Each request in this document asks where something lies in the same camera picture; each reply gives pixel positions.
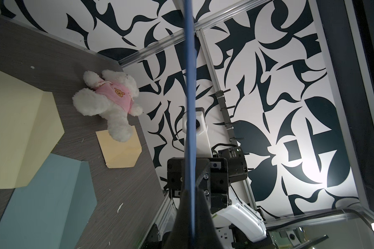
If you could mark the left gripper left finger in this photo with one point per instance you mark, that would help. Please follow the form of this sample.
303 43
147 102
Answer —
181 234

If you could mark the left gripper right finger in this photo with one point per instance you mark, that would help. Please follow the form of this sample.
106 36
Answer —
205 236

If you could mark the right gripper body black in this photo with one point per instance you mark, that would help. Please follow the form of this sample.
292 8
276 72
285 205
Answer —
211 177

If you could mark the dark blue envelope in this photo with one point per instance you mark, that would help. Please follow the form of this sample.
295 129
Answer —
190 152

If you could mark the tan yellow envelope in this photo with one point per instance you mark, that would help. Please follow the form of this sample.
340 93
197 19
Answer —
119 154

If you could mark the light blue envelope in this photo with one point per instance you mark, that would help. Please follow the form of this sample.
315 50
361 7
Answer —
53 210

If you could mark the pale yellow envelope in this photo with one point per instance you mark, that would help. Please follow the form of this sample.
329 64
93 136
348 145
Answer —
30 128

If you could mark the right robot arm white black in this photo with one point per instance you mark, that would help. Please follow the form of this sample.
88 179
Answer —
222 219

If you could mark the white teddy bear pink shirt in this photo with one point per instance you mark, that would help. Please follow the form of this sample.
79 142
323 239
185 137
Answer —
110 95

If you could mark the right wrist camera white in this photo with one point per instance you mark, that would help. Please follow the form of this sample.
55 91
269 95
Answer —
203 148

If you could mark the black hook rack rail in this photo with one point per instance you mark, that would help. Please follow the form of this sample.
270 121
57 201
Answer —
226 117

